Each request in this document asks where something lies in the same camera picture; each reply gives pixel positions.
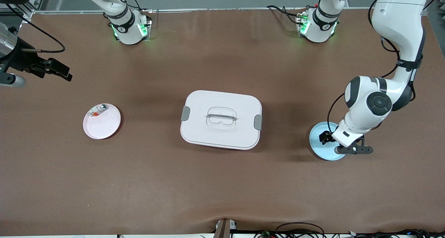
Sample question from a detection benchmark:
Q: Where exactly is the white lidded plastic box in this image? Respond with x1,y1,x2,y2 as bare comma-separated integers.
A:
180,90,262,150

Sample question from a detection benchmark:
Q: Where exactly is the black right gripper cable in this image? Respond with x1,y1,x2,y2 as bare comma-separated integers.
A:
5,3,66,54

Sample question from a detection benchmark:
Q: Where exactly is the black cable bundle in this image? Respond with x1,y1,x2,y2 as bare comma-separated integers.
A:
254,222,327,238
349,228,445,238

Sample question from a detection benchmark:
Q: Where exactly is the black arm base cable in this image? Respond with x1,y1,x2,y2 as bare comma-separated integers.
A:
267,5,306,25

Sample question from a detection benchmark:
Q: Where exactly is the silver table edge rail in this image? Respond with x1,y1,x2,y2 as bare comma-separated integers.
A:
42,8,376,14

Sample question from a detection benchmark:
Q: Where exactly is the light blue round plate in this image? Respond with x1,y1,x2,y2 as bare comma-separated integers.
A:
309,122,350,161

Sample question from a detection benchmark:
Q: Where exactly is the pink round plate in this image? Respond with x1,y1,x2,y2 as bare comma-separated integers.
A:
83,103,121,140

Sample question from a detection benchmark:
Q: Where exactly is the brown camera mount post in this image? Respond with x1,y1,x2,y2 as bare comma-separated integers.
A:
213,219,237,238

